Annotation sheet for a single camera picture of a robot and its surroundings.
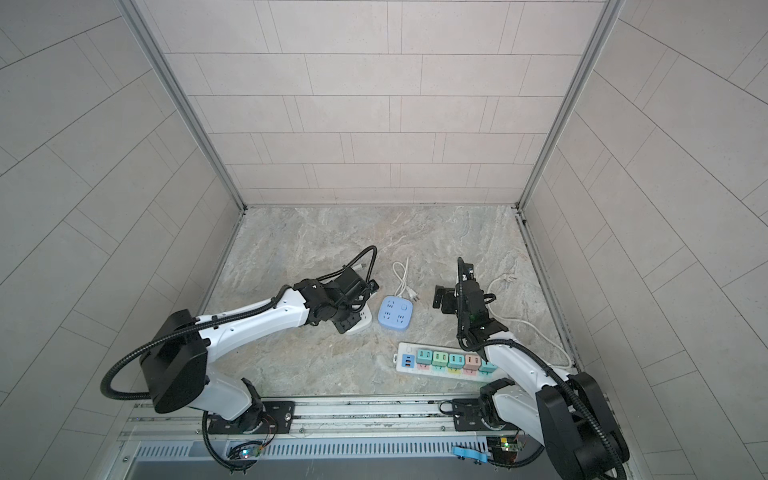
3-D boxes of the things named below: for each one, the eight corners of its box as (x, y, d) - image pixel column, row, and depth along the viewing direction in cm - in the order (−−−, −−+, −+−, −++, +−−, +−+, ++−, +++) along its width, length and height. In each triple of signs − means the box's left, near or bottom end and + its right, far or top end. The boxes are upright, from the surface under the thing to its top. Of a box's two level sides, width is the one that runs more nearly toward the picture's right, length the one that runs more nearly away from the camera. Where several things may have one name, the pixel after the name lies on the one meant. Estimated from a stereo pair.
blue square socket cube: (377, 329, 87) (377, 325, 85) (379, 300, 93) (378, 296, 91) (412, 329, 87) (413, 325, 85) (411, 300, 93) (412, 296, 91)
